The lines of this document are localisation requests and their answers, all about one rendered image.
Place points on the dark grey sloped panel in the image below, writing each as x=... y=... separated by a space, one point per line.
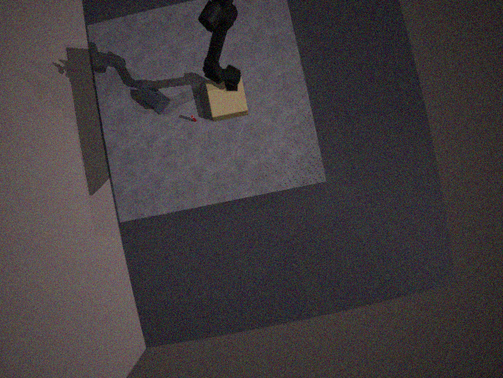
x=155 y=99

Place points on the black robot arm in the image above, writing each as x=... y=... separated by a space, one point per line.
x=218 y=16

